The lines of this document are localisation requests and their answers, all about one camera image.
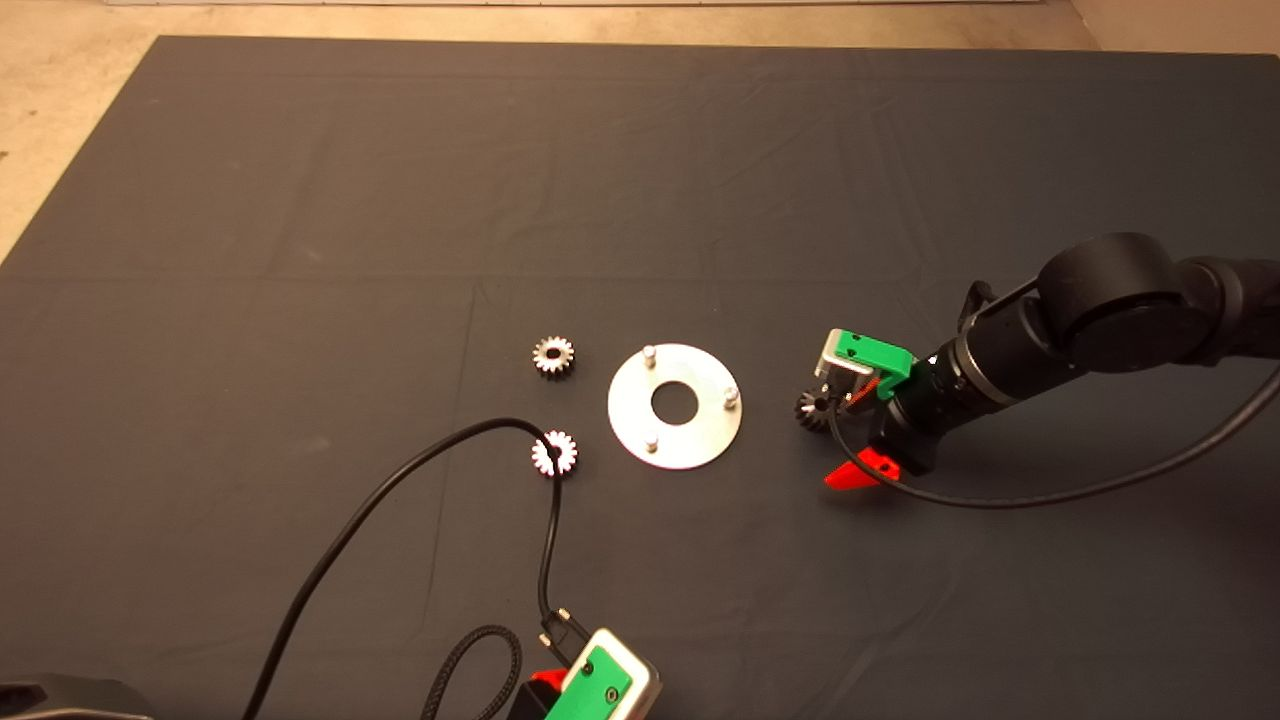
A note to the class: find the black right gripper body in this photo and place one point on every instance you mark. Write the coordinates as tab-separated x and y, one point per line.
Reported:
910	430

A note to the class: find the small steel spur gear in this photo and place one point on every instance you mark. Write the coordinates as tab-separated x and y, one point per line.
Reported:
553	368
808	412
565	460

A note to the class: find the round metal carrier plate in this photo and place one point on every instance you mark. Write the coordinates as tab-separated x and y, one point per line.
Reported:
700	440

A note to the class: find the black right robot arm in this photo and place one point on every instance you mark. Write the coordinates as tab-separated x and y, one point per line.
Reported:
1110	300

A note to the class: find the dark grey table cloth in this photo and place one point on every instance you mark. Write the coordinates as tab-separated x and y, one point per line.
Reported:
300	200

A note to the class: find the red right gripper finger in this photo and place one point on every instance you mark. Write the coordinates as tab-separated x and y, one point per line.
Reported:
850	478
865	392

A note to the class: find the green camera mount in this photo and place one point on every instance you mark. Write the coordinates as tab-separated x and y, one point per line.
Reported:
598	685
875	355

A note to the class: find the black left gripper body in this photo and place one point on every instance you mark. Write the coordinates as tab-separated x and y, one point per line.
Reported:
528	704

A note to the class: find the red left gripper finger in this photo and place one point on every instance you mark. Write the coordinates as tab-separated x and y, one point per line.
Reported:
548	679

